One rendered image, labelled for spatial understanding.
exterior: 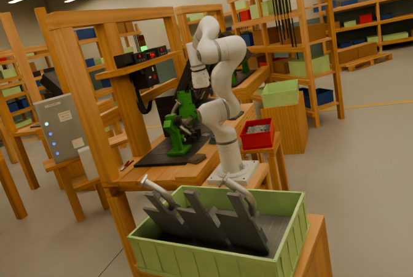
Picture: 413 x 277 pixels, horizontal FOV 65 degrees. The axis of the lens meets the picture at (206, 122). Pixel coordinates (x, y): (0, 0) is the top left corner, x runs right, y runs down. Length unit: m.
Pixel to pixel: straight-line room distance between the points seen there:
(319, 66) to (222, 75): 3.51
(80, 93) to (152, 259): 1.11
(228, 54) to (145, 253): 0.89
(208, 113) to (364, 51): 7.74
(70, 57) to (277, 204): 1.39
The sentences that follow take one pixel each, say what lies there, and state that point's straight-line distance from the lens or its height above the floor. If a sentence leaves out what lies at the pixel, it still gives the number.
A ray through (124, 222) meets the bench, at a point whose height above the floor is 0.58.
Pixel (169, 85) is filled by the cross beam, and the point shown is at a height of 1.24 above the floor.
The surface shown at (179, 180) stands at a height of 0.88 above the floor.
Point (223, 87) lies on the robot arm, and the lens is 1.57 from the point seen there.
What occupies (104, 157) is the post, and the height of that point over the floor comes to 1.05.
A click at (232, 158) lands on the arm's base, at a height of 0.98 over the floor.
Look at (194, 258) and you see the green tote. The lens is 1.25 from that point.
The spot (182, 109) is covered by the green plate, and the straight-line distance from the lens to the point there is 2.47.
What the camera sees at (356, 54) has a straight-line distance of 9.05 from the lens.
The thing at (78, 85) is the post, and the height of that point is 1.52.
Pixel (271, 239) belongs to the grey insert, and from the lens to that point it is 1.37.
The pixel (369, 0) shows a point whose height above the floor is 1.42.
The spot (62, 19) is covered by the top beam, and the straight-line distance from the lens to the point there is 2.10.
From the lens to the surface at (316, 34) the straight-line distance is 4.90.
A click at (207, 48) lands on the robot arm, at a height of 1.59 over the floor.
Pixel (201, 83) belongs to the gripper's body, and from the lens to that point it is 1.91.
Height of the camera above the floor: 1.67
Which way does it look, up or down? 16 degrees down
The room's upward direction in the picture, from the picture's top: 13 degrees counter-clockwise
